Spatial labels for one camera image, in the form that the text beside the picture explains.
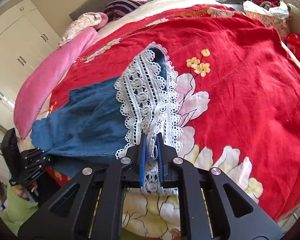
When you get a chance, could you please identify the blue denim pants lace trim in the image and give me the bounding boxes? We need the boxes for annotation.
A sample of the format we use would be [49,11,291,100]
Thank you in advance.
[30,43,183,196]

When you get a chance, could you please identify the green left sleeve forearm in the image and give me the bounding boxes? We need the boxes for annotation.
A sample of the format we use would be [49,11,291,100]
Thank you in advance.
[0,184,39,236]

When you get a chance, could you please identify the left hand red nails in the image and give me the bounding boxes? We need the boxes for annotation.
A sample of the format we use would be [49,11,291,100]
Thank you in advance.
[11,181,38,200]

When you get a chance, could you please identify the pink bolster pillow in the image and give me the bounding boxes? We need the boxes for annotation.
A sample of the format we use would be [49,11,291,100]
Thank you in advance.
[13,27,98,139]

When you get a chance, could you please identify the red floral blanket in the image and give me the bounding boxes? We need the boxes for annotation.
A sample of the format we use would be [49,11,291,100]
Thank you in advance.
[36,3,300,239]

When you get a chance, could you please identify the beige floral pillow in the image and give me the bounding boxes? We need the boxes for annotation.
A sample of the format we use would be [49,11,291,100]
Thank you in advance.
[59,12,109,47]

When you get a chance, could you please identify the cream wardrobe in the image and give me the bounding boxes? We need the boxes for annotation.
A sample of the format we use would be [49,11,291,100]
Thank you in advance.
[0,0,61,129]

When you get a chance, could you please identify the purple striped pillow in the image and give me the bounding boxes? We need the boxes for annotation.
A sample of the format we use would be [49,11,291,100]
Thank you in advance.
[104,0,146,21]

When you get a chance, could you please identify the cream bed sheet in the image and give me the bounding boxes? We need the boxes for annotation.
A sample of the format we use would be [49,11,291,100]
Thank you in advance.
[17,0,300,156]

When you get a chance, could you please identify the red bag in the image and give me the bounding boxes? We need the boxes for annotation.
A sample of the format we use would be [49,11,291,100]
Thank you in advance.
[285,33,300,61]

